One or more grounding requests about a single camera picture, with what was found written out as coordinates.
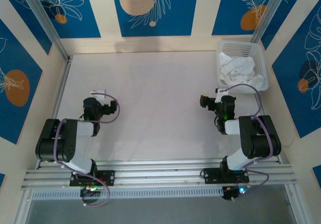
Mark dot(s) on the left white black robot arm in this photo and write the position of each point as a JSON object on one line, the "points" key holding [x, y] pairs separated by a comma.
{"points": [[50, 138]]}

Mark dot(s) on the blue floral wall panel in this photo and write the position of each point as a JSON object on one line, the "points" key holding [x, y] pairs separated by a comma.
{"points": [[225, 13], [25, 20], [175, 8], [283, 25], [82, 20], [15, 113], [288, 96]]}

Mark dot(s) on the aluminium mounting rail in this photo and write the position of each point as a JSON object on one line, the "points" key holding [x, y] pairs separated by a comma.
{"points": [[155, 173]]}

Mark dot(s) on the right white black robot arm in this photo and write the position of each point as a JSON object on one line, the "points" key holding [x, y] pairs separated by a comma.
{"points": [[260, 138]]}

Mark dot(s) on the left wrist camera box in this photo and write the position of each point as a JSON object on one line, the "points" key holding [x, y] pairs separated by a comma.
{"points": [[99, 94]]}

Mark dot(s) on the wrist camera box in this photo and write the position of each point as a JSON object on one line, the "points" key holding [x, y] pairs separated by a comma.
{"points": [[99, 94], [222, 91]]}

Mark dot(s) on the white perforated plastic basket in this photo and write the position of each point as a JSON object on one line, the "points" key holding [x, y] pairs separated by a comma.
{"points": [[247, 48]]}

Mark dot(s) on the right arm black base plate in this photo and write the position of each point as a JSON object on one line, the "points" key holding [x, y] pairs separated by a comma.
{"points": [[208, 176]]}

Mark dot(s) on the white t-shirt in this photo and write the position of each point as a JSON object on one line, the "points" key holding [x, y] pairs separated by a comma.
{"points": [[238, 68]]}

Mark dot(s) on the aluminium frame post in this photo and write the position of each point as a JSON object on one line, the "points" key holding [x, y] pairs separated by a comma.
{"points": [[270, 10], [45, 20]]}

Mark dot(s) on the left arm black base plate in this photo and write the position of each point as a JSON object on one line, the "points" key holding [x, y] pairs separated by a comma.
{"points": [[110, 177]]}

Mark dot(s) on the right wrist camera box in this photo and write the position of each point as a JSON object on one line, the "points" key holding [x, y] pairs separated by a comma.
{"points": [[222, 91]]}

